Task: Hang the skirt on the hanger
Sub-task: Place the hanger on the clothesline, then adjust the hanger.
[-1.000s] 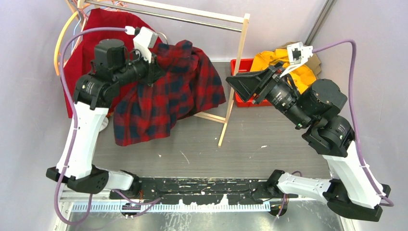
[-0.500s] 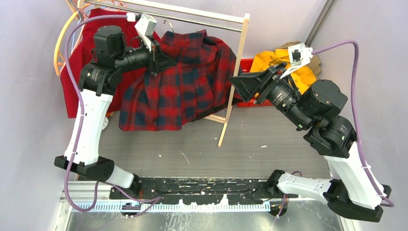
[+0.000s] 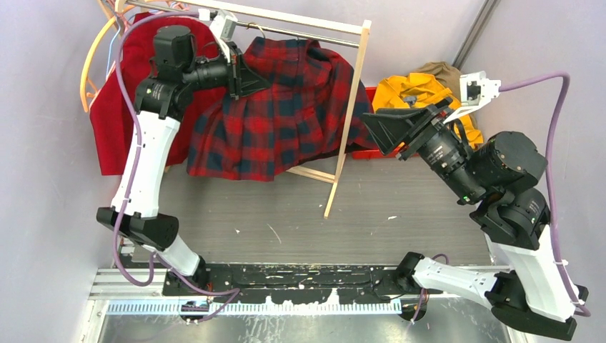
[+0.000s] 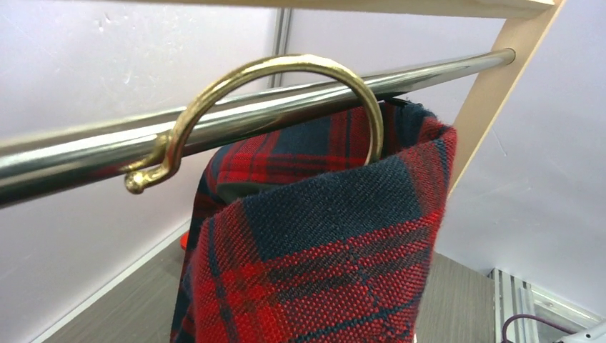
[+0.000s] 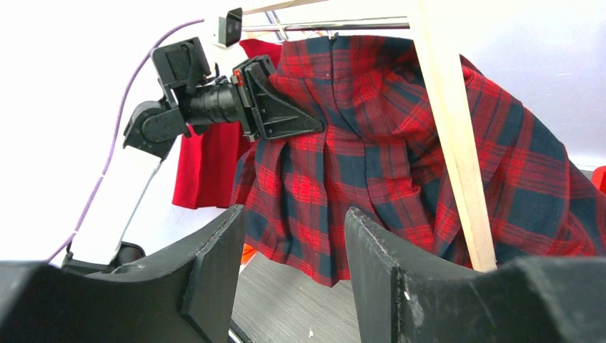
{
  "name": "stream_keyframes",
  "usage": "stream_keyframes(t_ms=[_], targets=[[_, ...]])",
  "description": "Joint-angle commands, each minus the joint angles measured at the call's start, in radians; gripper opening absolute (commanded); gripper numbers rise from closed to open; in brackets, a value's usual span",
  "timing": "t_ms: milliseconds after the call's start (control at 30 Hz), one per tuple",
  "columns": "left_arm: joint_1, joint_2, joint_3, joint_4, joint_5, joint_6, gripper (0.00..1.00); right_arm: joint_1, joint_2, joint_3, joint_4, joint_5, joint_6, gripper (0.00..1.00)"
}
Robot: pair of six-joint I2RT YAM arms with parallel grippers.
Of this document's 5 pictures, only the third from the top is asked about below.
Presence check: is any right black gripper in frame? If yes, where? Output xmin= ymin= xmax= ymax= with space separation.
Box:
xmin=355 ymin=94 xmax=482 ymax=200

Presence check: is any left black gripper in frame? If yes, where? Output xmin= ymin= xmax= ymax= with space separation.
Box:
xmin=181 ymin=41 xmax=269 ymax=100

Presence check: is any dark plaid garment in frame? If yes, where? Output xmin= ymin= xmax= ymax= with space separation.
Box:
xmin=187 ymin=37 xmax=376 ymax=182

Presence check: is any wooden clothes rack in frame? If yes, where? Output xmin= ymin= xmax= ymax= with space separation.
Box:
xmin=96 ymin=0 xmax=373 ymax=220

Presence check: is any red skirt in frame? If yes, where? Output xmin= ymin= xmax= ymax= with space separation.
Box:
xmin=89 ymin=11 xmax=228 ymax=177

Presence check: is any green hanger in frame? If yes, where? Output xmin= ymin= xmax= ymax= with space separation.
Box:
xmin=245 ymin=22 xmax=267 ymax=39

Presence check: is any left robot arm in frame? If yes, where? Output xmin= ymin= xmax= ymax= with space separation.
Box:
xmin=96 ymin=25 xmax=269 ymax=295

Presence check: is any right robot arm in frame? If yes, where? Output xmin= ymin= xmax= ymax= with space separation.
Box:
xmin=361 ymin=99 xmax=588 ymax=341

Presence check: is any light blue hanger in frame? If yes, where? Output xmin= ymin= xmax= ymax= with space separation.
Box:
xmin=106 ymin=19 xmax=130 ymax=79

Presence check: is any orange hanger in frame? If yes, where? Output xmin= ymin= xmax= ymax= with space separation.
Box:
xmin=79 ymin=14 xmax=119 ymax=114

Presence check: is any red plastic bin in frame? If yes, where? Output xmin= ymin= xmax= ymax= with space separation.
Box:
xmin=351 ymin=86 xmax=397 ymax=160

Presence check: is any yellow garment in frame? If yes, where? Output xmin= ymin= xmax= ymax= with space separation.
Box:
xmin=372 ymin=71 xmax=485 ymax=148

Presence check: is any tan garment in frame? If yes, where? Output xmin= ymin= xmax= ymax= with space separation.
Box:
xmin=414 ymin=61 xmax=462 ymax=90

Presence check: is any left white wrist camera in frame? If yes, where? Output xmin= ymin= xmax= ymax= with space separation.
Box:
xmin=197 ymin=9 xmax=239 ymax=63

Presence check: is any pink wire hanger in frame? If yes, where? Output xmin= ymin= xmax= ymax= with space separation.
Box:
xmin=101 ymin=1 xmax=190 ymax=34

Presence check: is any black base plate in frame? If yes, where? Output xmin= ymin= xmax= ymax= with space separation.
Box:
xmin=162 ymin=263 xmax=444 ymax=305

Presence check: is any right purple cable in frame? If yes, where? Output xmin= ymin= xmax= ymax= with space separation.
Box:
xmin=402 ymin=71 xmax=592 ymax=324

